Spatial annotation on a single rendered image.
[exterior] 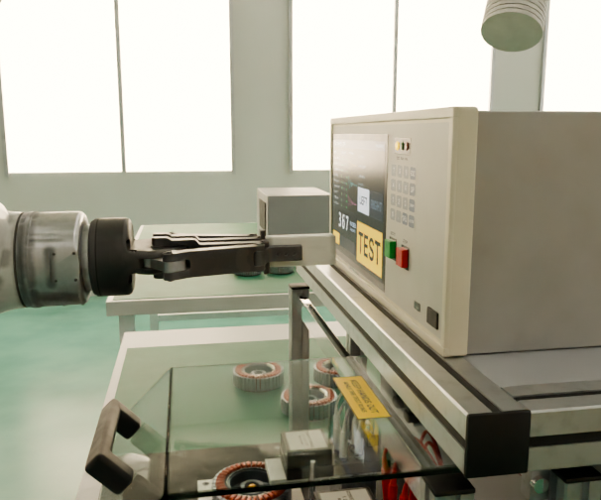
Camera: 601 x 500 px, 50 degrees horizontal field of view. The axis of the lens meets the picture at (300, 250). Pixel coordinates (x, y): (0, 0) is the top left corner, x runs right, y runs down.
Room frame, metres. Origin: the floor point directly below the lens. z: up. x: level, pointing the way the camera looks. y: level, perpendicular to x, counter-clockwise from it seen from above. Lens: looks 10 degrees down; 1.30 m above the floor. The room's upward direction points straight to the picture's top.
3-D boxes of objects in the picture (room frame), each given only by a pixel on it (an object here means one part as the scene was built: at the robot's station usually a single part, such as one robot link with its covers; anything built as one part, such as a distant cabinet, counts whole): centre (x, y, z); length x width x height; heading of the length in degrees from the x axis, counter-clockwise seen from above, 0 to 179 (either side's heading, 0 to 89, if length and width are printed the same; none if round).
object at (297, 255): (0.62, 0.02, 1.18); 0.05 x 0.03 x 0.01; 100
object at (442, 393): (0.78, -0.27, 1.09); 0.68 x 0.44 x 0.05; 10
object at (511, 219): (0.76, -0.27, 1.22); 0.44 x 0.39 x 0.20; 10
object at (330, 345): (0.74, -0.05, 1.03); 0.62 x 0.01 x 0.03; 10
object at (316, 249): (0.64, 0.00, 1.18); 0.07 x 0.01 x 0.03; 100
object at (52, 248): (0.60, 0.23, 1.18); 0.09 x 0.06 x 0.09; 10
